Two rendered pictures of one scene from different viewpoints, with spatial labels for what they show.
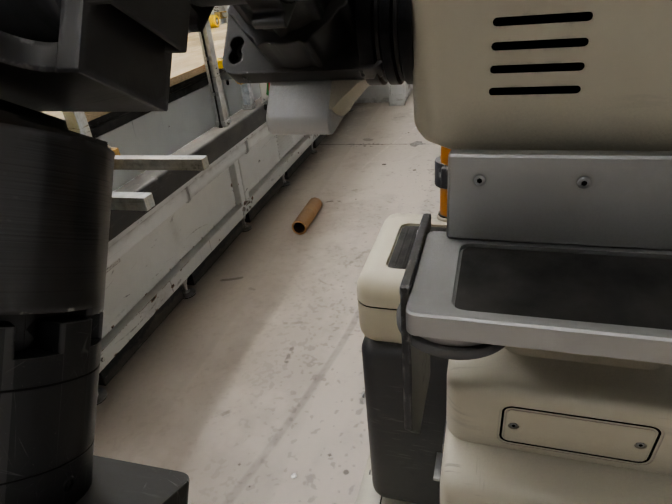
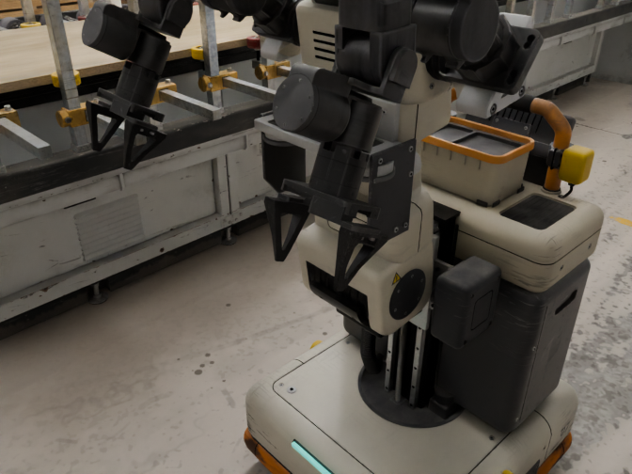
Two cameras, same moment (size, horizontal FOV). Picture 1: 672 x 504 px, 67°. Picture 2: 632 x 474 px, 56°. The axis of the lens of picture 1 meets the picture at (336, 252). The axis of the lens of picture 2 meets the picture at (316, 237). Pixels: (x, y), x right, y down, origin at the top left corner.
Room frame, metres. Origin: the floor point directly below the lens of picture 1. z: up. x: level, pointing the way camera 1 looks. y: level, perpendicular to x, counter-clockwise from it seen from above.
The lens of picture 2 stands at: (-0.58, -0.58, 1.37)
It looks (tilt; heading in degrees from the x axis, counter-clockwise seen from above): 30 degrees down; 28
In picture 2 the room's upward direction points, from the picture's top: straight up
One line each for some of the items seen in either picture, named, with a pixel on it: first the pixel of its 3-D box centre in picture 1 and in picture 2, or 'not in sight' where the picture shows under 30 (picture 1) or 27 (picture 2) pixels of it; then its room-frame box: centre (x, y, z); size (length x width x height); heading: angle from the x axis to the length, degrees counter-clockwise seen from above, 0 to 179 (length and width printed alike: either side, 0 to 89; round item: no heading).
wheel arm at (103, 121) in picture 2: not in sight; (102, 120); (0.59, 0.74, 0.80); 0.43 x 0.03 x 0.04; 72
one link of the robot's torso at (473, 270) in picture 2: not in sight; (401, 293); (0.36, -0.28, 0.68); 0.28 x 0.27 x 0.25; 71
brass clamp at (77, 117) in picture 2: not in sight; (81, 114); (0.61, 0.84, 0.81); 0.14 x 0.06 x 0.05; 162
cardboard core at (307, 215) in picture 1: (307, 215); not in sight; (2.52, 0.13, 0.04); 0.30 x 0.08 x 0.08; 162
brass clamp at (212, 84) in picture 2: not in sight; (217, 81); (1.08, 0.68, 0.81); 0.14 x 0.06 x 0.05; 162
